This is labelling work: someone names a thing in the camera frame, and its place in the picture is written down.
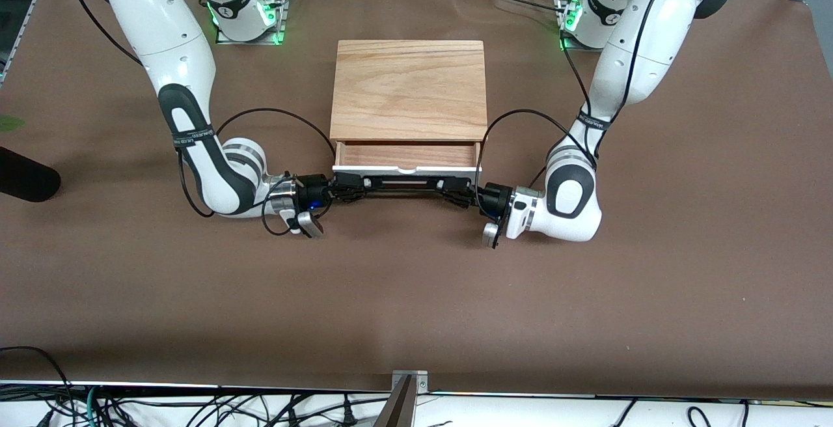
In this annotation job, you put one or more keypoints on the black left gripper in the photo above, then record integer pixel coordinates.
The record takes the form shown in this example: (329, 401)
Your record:
(496, 196)

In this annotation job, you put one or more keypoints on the small green object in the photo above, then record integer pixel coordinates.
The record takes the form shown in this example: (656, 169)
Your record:
(10, 123)

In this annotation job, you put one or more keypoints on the brown table cover sheet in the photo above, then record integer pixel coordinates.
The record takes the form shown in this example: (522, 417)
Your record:
(390, 297)

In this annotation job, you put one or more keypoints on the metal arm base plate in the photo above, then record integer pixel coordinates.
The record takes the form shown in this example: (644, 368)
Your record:
(281, 27)
(565, 43)

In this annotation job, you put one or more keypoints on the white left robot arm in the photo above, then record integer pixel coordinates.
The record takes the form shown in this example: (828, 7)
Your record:
(641, 36)

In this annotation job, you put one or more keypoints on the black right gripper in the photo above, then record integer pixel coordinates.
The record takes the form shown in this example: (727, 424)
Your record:
(315, 191)

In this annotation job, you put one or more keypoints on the aluminium table edge strip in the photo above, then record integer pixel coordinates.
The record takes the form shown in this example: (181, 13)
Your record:
(163, 386)

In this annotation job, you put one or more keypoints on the wooden drawer cabinet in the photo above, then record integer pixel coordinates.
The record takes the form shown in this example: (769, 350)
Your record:
(410, 88)

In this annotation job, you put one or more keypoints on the silver mounting bracket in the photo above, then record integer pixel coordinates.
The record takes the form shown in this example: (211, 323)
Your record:
(420, 378)

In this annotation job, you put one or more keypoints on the white-fronted wooden drawer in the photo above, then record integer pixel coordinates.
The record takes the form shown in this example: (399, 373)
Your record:
(407, 155)

